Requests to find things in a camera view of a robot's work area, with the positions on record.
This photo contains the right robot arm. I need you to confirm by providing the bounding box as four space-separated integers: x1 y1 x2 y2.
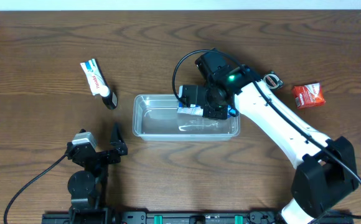
174 65 359 223

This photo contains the green Zam-Buk box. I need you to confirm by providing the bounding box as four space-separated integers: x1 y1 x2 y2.
263 71 283 90

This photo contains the black mounting rail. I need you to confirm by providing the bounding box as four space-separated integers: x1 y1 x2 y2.
41 211 284 224

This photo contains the dark bottle white cap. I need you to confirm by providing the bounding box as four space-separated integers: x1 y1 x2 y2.
100 86 118 110

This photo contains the blue fever patch box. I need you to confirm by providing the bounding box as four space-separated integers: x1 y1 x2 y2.
177 85 239 120

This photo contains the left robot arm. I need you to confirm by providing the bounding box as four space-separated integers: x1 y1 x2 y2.
65 123 128 224

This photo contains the clear plastic container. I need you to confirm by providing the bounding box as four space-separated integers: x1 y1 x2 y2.
133 95 241 141

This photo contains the red Panadol ActiFast box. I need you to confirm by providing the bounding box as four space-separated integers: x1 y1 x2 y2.
292 83 326 109

